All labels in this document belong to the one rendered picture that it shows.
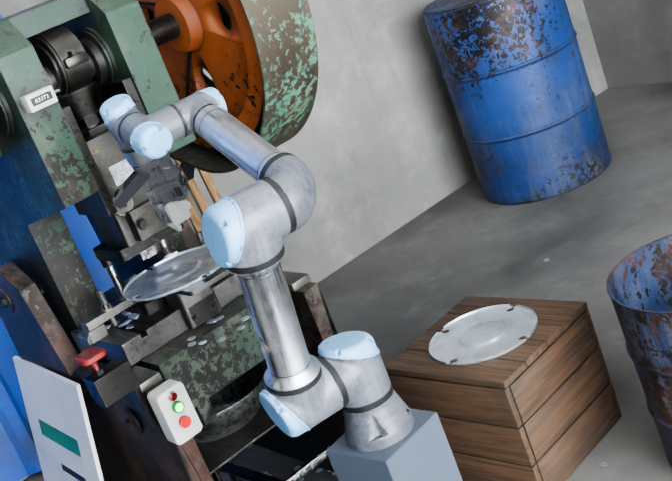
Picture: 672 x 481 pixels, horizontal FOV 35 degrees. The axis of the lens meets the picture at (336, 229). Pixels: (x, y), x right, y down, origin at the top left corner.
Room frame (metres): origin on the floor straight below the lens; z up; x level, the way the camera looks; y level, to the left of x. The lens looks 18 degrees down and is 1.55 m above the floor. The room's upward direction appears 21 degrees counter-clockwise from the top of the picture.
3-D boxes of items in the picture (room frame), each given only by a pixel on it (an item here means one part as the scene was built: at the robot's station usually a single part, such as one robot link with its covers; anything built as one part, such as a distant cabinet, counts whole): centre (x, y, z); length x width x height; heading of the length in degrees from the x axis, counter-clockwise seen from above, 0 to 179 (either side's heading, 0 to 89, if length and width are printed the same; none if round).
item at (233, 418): (2.66, 0.48, 0.36); 0.34 x 0.34 x 0.10
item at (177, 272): (2.56, 0.41, 0.78); 0.29 x 0.29 x 0.01
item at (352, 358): (2.02, 0.07, 0.62); 0.13 x 0.12 x 0.14; 115
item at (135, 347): (2.66, 0.48, 0.68); 0.45 x 0.30 x 0.06; 124
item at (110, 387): (2.30, 0.61, 0.62); 0.10 x 0.06 x 0.20; 124
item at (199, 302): (2.52, 0.38, 0.72); 0.25 x 0.14 x 0.14; 34
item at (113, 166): (2.63, 0.46, 1.04); 0.17 x 0.15 x 0.30; 34
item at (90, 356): (2.29, 0.63, 0.72); 0.07 x 0.06 x 0.08; 34
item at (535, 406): (2.48, -0.25, 0.18); 0.40 x 0.38 x 0.35; 39
